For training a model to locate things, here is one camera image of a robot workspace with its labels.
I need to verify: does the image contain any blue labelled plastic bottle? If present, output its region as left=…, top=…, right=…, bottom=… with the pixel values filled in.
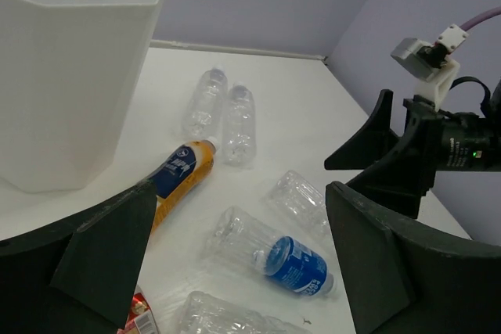
left=204, top=206, right=337, bottom=298

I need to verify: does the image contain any clear bottle far right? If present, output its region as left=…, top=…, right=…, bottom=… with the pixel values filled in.
left=222, top=82, right=257, bottom=167

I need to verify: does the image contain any clear bottle near bottom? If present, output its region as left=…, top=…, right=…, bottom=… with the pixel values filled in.
left=175, top=291, right=309, bottom=334

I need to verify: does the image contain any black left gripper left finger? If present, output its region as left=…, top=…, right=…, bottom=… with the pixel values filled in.
left=1, top=180, right=157, bottom=333

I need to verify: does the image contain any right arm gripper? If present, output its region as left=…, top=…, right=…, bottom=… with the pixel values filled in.
left=324, top=79, right=500, bottom=219

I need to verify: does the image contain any red capped plastic bottle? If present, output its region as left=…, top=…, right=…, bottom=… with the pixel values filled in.
left=117, top=286, right=160, bottom=334

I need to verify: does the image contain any white plastic bin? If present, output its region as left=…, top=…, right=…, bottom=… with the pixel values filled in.
left=1, top=0, right=164, bottom=192

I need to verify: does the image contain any clear bottle far left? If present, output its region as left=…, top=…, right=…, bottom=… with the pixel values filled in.
left=182, top=65, right=229, bottom=139

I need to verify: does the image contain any clear ribbed plastic bottle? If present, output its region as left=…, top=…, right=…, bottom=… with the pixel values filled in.
left=264, top=170, right=330, bottom=242

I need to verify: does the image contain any orange labelled plastic bottle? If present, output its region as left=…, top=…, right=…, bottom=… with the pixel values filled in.
left=149, top=137, right=218, bottom=232

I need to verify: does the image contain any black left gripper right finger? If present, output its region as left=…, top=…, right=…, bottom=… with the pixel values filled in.
left=326, top=181, right=500, bottom=333

